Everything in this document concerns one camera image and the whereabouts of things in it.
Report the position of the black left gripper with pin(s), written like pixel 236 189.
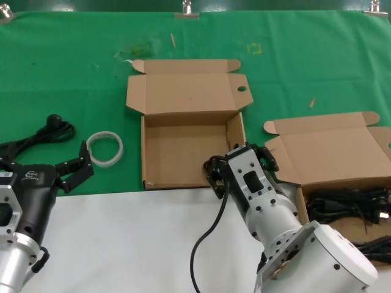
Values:
pixel 36 195

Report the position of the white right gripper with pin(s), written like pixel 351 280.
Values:
pixel 275 216

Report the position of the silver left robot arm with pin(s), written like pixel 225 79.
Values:
pixel 15 262

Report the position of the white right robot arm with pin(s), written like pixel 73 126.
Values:
pixel 330 259

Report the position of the brown cardboard mailer box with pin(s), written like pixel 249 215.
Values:
pixel 183 146
pixel 330 152

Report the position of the clear tape roll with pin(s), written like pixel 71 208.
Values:
pixel 121 149

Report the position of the small wooden stick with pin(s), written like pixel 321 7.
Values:
pixel 312 102
pixel 173 40

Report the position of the green tablecloth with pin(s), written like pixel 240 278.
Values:
pixel 61 61

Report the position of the long black zip tie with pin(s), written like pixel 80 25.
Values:
pixel 365 224

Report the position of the silver binder clip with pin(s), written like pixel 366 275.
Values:
pixel 4 13
pixel 186 13
pixel 375 10

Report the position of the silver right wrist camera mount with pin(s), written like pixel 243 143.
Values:
pixel 250 171

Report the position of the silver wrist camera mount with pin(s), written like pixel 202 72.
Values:
pixel 9 210
pixel 250 171

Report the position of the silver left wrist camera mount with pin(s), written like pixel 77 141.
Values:
pixel 9 210

